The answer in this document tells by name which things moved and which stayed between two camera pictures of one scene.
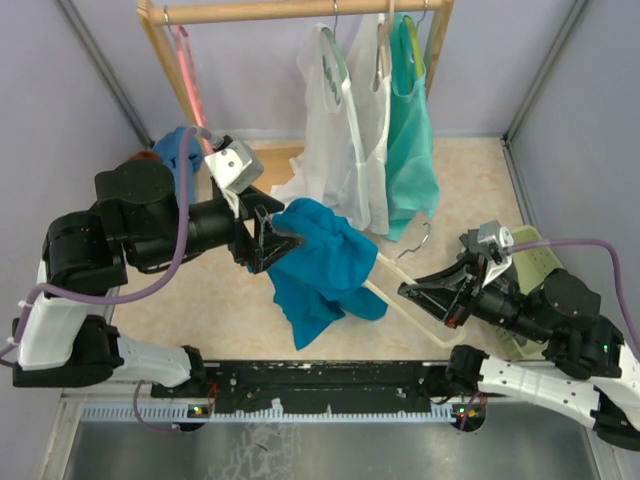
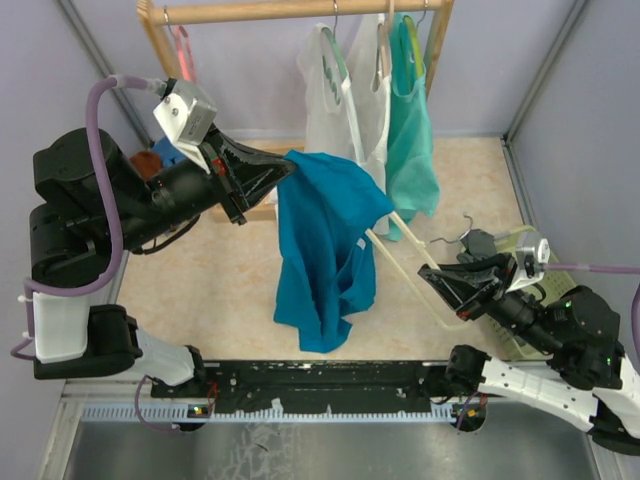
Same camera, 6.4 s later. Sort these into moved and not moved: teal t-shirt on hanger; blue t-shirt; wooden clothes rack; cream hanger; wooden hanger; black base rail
Moved: blue t-shirt; cream hanger
Not moved: wooden clothes rack; black base rail; wooden hanger; teal t-shirt on hanger
